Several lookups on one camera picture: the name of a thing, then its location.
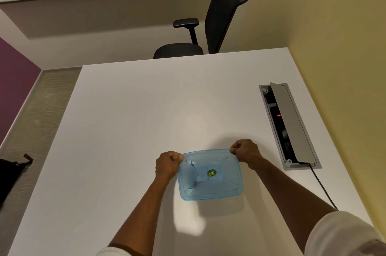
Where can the green round sticker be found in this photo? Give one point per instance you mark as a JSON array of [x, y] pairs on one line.
[[211, 173]]

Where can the person's right forearm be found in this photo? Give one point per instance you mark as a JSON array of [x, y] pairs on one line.
[[286, 195]]

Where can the person's left forearm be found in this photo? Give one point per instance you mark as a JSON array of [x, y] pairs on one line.
[[141, 210]]

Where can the white right sleeve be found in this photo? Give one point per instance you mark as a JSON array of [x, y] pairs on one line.
[[340, 234]]

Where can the person's left thumb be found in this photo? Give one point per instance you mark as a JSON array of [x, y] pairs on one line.
[[178, 158]]

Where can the blue transparent plastic container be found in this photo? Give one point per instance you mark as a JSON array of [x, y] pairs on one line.
[[211, 180]]

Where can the person's left hand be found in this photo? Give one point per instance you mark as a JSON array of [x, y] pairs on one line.
[[166, 165]]

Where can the white left sleeve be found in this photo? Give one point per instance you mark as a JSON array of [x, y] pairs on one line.
[[114, 252]]

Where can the black bag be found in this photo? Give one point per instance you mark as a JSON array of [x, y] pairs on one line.
[[9, 177]]

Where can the person's right thumb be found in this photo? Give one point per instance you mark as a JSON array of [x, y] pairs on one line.
[[234, 151]]

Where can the person's right hand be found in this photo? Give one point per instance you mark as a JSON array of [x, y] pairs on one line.
[[249, 152]]

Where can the black office chair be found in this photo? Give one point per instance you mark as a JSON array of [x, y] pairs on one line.
[[220, 14]]

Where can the white sleeve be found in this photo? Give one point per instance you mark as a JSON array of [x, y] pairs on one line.
[[340, 234], [114, 252]]

